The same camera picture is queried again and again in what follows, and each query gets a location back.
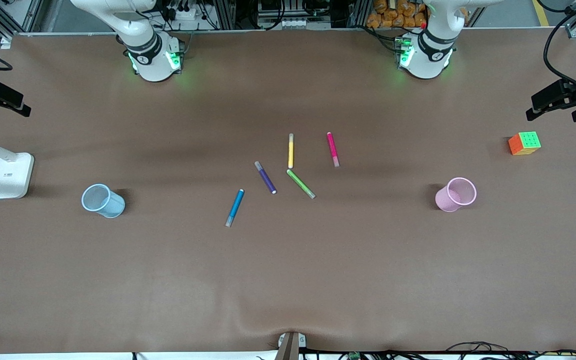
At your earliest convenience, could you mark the pink marker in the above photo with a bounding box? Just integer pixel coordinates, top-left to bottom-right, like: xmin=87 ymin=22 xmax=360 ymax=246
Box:
xmin=326 ymin=132 xmax=340 ymax=168

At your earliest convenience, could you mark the blue marker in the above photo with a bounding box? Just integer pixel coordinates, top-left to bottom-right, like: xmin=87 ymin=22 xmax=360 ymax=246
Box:
xmin=225 ymin=188 xmax=245 ymax=228

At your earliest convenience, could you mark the colourful puzzle cube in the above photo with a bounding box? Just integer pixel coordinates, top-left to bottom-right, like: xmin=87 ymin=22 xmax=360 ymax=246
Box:
xmin=508 ymin=131 xmax=542 ymax=156

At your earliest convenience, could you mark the white lamp base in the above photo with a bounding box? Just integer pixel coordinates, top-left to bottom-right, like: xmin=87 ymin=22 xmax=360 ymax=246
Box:
xmin=0 ymin=133 xmax=35 ymax=200

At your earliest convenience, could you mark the pink mesh cup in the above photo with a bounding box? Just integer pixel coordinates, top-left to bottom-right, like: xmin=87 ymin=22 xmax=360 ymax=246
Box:
xmin=435 ymin=177 xmax=478 ymax=213

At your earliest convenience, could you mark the light blue mesh cup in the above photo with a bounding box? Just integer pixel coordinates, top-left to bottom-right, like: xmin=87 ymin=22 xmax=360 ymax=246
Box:
xmin=81 ymin=183 xmax=126 ymax=219

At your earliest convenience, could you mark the bag of orange items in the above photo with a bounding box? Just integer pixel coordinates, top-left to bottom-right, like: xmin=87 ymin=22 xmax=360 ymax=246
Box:
xmin=366 ymin=0 xmax=428 ymax=29

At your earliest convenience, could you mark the white power strip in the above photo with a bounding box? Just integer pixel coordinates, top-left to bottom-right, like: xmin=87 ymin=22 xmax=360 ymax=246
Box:
xmin=164 ymin=7 xmax=200 ymax=21

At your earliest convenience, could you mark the green marker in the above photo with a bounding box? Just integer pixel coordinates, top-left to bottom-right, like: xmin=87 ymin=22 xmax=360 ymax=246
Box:
xmin=286 ymin=169 xmax=316 ymax=200

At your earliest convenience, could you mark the purple marker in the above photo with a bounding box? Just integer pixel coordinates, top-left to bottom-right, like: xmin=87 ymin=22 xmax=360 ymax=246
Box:
xmin=254 ymin=160 xmax=277 ymax=195

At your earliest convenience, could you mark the brown table cover sheet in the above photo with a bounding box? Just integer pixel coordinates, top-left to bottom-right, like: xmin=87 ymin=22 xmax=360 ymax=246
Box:
xmin=0 ymin=27 xmax=576 ymax=354

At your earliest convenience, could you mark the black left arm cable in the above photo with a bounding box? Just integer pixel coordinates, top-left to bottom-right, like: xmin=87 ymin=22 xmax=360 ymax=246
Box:
xmin=543 ymin=0 xmax=576 ymax=98

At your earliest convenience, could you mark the metal bracket at table edge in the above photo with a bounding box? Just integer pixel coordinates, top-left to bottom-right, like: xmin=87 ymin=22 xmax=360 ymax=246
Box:
xmin=277 ymin=331 xmax=307 ymax=360

